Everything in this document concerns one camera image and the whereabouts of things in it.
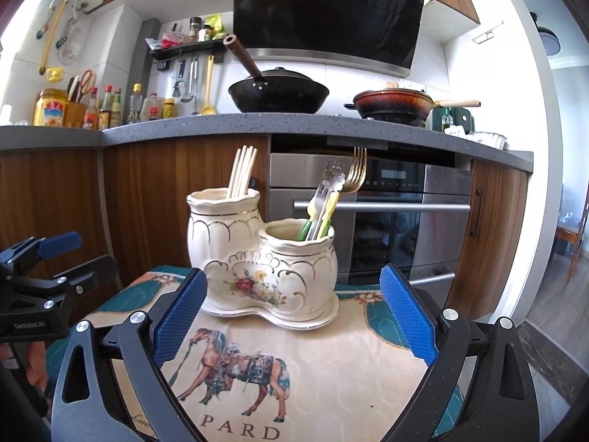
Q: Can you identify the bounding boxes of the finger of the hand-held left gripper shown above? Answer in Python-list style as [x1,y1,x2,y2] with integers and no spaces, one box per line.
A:
[0,232,83,281]
[9,255,120,308]

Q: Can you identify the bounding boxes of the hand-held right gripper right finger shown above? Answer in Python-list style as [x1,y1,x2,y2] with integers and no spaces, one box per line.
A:
[378,264,540,442]

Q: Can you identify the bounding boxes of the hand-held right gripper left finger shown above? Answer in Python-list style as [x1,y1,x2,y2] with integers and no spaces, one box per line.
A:
[50,267,209,442]

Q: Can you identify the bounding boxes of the white ceramic utensil holder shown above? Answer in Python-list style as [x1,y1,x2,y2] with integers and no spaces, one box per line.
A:
[186,187,341,331]

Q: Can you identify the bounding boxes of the gold fork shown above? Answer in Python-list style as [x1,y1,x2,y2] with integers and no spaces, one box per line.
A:
[338,146,368,194]

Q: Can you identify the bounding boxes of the wooden chopstick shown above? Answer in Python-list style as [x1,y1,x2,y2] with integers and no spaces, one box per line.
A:
[227,147,244,198]
[234,145,253,198]
[238,147,259,197]
[231,146,248,198]

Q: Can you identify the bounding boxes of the silver flower-handled utensil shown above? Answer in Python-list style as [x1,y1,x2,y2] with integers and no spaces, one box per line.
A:
[307,161,346,241]

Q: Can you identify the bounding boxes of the corner wooden cabinet door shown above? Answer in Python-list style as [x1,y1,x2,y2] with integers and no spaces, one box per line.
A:
[0,144,105,283]

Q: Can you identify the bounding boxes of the stainless steel built-in oven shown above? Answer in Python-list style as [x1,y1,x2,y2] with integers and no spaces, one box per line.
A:
[269,151,475,287]

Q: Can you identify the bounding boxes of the horse-print cloth mat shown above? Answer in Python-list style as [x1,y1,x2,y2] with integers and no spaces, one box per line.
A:
[46,264,466,442]

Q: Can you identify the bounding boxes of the narrow wooden cabinet door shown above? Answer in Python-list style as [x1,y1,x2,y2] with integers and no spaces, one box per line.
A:
[444,158,530,322]

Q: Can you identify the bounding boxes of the wooden knife block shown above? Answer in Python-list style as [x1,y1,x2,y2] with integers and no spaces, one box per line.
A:
[64,76,89,129]

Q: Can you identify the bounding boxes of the large yellow jar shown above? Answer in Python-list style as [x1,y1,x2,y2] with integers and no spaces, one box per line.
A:
[32,88,69,128]

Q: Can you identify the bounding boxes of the clear oil bottle yellow cap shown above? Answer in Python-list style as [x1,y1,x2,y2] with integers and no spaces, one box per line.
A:
[126,82,144,125]

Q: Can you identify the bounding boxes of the white bottle red label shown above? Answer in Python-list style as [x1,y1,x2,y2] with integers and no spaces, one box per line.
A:
[141,92,160,123]

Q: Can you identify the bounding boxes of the grey speckled countertop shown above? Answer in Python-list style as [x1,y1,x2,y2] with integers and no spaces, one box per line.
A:
[0,112,535,172]

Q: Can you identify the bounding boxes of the wooden chair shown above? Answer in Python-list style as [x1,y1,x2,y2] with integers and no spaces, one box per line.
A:
[554,202,589,283]

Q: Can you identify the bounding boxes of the metal skimmer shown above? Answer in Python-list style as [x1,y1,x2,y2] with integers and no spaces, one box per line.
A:
[180,57,194,103]

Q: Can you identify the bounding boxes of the yellow spatula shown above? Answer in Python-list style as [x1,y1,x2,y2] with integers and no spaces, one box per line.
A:
[201,55,217,116]

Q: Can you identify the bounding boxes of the green container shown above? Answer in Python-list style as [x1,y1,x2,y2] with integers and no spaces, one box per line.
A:
[448,106,475,132]

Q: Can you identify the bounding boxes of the green packet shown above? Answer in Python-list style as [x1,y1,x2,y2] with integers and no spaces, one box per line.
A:
[203,13,224,42]

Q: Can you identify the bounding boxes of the round ceiling lamp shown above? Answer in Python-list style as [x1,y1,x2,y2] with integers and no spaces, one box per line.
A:
[529,11,562,56]

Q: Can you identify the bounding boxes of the black range hood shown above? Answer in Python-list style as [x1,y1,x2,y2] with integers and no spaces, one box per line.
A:
[233,0,427,79]

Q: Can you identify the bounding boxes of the yellow tulip-handled utensil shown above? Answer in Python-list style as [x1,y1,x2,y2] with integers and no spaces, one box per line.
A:
[309,179,341,241]

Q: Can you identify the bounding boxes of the red-handled scissors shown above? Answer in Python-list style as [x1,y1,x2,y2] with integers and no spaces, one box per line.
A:
[79,69,95,103]

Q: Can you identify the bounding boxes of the red-brown pan with wooden handle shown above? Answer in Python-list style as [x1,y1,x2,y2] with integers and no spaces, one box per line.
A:
[343,81,482,128]

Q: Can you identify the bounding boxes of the black wall rack shelf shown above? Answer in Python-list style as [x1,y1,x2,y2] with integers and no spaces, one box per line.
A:
[147,39,229,64]

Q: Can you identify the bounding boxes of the black wok with wooden handle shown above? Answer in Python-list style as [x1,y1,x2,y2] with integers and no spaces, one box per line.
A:
[223,34,330,114]

